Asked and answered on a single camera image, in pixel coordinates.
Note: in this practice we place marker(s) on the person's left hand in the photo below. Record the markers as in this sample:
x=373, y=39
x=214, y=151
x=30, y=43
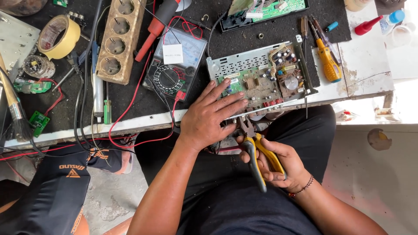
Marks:
x=204, y=122

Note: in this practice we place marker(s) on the person's right hand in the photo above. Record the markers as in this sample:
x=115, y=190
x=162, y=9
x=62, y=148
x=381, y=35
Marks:
x=277, y=163

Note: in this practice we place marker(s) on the person's right fingers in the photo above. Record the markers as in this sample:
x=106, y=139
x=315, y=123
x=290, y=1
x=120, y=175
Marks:
x=258, y=163

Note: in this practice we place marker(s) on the metal chassis with circuit board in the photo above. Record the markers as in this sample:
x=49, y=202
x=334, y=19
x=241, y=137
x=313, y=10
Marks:
x=261, y=78

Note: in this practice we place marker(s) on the person's black shorts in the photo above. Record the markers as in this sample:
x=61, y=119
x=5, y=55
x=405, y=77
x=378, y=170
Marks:
x=228, y=182

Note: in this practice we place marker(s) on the analog multimeter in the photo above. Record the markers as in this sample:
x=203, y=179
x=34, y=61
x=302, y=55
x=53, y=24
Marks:
x=174, y=63

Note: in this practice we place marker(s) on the person's foot in sandal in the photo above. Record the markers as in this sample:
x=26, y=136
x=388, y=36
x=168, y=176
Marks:
x=125, y=156

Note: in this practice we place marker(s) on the black work mat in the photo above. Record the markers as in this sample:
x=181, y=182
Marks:
x=183, y=49

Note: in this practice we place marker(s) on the black panel with green board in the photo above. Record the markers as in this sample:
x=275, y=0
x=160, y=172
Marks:
x=264, y=13

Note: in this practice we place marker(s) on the red black probe tool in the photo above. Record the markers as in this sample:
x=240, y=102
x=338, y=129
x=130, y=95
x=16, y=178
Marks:
x=156, y=27

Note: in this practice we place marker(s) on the red nozzle bottle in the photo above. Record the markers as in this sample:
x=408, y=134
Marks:
x=367, y=25

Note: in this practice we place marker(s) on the soldering iron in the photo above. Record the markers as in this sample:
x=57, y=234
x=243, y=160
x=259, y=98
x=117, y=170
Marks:
x=97, y=85

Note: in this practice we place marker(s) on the beige power strip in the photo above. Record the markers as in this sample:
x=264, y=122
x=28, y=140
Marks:
x=120, y=39

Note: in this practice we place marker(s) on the clear bottle with blue cap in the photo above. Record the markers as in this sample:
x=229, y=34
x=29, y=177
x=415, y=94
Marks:
x=391, y=20

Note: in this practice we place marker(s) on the small green circuit board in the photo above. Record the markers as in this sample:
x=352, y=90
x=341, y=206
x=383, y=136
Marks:
x=39, y=123

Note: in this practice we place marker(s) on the roll of masking tape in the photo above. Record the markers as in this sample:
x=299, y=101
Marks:
x=58, y=36

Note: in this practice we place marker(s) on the round dusty component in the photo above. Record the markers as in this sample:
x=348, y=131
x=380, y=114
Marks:
x=39, y=66

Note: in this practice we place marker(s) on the paint brush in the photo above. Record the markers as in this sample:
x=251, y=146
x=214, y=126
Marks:
x=13, y=101

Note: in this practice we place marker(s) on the grey metal plate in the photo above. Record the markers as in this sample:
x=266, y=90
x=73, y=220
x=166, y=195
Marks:
x=14, y=42

